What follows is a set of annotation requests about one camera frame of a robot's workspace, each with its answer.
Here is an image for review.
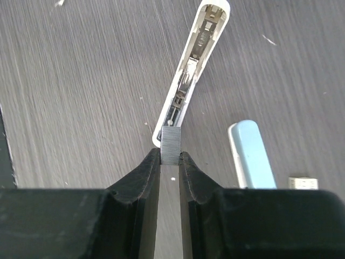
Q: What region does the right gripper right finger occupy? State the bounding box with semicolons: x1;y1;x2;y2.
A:
179;152;344;258

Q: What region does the staple box tray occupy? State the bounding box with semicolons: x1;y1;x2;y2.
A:
288;177;319;190

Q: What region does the staple strip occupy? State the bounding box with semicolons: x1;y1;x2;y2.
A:
160;126;181;166

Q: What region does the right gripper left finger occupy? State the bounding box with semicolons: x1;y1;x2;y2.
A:
1;148;161;258

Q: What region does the blue white stapler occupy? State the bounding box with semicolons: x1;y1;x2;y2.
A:
227;120;277;189

